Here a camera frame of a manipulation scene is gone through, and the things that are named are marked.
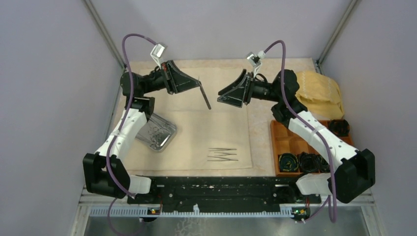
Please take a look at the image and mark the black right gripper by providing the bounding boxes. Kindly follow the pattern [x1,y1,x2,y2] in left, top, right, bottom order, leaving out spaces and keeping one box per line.
[217,70,281,108]

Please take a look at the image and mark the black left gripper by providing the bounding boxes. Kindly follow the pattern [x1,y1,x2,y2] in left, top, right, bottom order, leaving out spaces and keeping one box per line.
[142,59,201,95]

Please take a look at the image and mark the steel tweezers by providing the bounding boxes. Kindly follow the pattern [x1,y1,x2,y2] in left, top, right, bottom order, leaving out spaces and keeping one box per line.
[208,147,237,151]
[207,156,238,162]
[214,152,237,156]
[198,78,211,110]

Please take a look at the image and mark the steel instrument tray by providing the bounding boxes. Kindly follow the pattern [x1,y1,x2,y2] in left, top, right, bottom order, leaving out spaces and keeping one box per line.
[136,113,178,152]

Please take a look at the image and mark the cream cloth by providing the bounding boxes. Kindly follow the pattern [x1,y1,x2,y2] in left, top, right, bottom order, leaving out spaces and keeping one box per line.
[123,68,252,171]

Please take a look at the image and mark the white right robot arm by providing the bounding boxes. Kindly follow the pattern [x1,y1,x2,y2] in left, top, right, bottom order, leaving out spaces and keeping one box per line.
[217,69,376,203]

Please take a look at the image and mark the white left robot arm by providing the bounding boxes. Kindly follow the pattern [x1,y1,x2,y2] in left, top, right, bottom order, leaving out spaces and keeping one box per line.
[83,60,202,203]

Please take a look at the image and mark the steel surgical scissors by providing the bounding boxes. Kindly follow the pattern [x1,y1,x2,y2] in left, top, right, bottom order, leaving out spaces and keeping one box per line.
[147,127,170,148]

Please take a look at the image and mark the yellow crumpled cloth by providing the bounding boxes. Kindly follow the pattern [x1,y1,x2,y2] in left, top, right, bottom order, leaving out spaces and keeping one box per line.
[296,71,345,120]

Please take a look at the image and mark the dark patterned fabric roll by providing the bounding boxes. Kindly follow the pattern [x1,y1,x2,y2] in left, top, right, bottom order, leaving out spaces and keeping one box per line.
[278,153,299,173]

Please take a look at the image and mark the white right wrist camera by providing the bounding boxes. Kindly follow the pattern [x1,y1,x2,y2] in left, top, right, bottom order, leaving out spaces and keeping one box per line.
[246,51,265,77]

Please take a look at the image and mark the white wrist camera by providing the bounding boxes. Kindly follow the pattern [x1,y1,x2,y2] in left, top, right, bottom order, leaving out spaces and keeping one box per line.
[150,43,167,68]
[246,51,265,77]

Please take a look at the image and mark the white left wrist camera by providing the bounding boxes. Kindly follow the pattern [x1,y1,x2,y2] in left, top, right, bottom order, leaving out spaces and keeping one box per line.
[150,43,167,68]

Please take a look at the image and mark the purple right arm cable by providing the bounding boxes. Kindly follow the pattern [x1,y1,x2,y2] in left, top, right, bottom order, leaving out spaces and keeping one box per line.
[264,40,338,224]

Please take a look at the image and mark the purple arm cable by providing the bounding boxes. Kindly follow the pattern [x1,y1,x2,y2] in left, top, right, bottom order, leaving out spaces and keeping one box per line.
[106,33,157,236]
[264,40,338,224]

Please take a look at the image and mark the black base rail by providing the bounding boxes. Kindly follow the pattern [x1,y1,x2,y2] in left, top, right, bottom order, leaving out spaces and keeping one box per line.
[127,177,323,205]

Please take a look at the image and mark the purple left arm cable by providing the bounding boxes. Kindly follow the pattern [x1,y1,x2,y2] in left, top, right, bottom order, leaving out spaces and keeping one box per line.
[106,33,157,236]

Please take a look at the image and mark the aluminium frame rail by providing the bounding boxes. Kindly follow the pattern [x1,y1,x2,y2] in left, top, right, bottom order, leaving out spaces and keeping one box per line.
[70,191,387,236]

